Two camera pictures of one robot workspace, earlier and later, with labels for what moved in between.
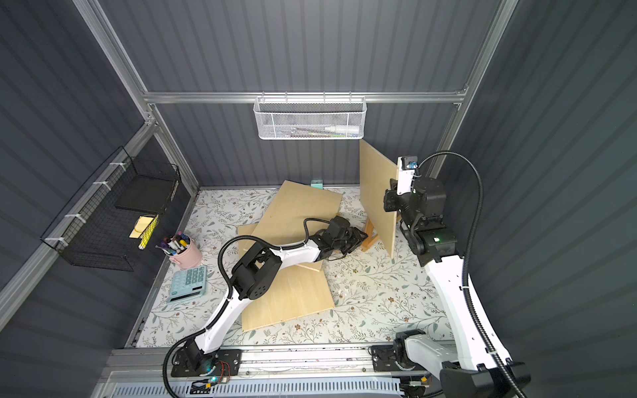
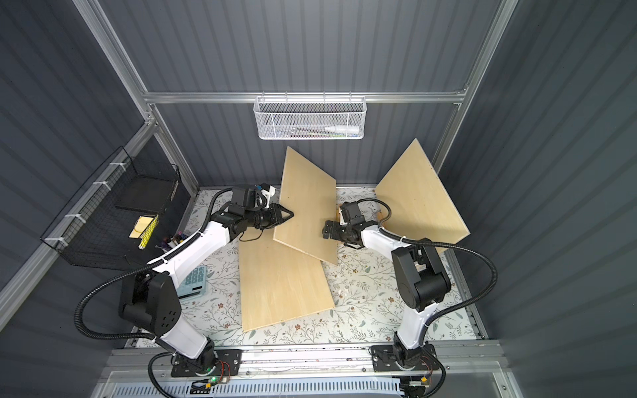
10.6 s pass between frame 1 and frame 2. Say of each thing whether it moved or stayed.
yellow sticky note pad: stayed
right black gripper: moved
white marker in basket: stayed
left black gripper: moved
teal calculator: stayed
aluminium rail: stayed
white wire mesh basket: stayed
